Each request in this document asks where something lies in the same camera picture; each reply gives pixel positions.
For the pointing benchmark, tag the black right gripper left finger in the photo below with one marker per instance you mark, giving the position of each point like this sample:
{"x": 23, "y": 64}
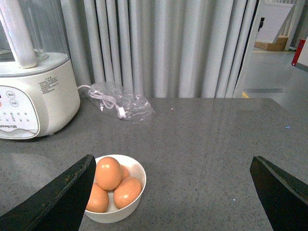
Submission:
{"x": 59, "y": 205}

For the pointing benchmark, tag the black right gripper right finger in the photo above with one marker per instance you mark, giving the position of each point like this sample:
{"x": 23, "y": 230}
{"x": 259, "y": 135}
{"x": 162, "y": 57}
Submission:
{"x": 284, "y": 197}

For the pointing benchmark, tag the brown egg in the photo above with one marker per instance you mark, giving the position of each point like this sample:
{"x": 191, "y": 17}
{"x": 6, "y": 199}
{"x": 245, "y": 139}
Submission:
{"x": 98, "y": 200}
{"x": 108, "y": 173}
{"x": 125, "y": 172}
{"x": 126, "y": 192}

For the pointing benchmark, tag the cardboard box on floor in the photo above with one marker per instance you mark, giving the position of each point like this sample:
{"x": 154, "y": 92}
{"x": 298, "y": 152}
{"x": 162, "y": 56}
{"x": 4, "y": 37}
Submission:
{"x": 279, "y": 45}

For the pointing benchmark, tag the white ceramic bowl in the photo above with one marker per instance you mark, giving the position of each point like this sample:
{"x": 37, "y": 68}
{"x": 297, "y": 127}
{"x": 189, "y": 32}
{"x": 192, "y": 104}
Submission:
{"x": 113, "y": 214}

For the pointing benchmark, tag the white Joyoung blender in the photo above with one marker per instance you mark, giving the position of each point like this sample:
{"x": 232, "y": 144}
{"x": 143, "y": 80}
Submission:
{"x": 38, "y": 90}

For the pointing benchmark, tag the clear plastic bag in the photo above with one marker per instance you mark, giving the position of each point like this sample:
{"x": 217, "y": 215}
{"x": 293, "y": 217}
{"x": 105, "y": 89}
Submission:
{"x": 114, "y": 100}

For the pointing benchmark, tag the red object at doorway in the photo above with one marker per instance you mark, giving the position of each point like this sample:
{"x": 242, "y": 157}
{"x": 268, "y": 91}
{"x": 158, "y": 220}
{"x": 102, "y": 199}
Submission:
{"x": 298, "y": 52}

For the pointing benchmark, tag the grey pleated curtain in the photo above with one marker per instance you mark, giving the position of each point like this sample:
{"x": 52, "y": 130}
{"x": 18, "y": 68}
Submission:
{"x": 163, "y": 48}

